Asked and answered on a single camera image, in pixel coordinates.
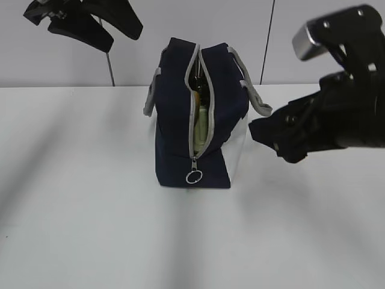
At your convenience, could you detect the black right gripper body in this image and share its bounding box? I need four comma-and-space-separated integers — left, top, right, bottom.
292, 4, 384, 148

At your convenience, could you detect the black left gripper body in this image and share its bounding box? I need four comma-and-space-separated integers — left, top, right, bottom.
23, 0, 82, 25

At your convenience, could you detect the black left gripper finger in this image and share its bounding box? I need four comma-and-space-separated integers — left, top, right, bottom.
82, 0, 143, 40
48, 13, 114, 52

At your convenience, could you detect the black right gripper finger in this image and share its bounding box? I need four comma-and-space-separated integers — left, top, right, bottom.
248, 90, 349, 164

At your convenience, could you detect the navy white lunch bag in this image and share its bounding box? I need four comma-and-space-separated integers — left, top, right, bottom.
143, 38, 272, 188

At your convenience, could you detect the green lid glass food container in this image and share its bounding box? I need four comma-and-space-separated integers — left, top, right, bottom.
194, 105, 208, 153

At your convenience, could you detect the yellow banana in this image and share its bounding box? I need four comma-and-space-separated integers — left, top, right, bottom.
193, 90, 200, 110

